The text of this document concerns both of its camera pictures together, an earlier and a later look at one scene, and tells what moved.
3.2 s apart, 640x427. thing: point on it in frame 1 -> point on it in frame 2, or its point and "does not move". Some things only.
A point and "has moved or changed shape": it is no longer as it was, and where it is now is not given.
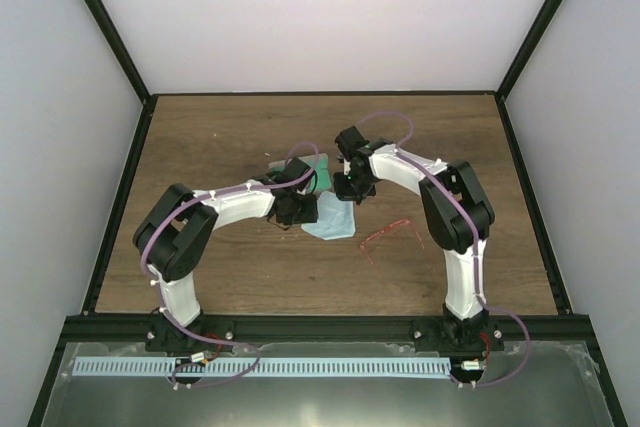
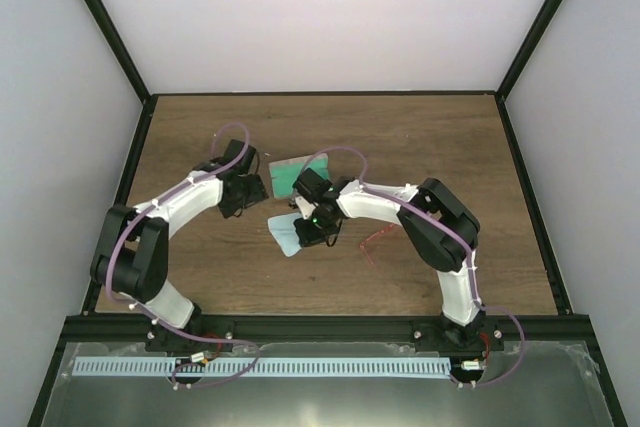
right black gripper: x=346 y=195 -> x=306 y=237
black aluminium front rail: x=134 y=329 does not move
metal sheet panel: x=533 y=384 does not move
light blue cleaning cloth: x=335 y=217 has moved or changed shape
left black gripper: x=310 y=215 -> x=257 y=193
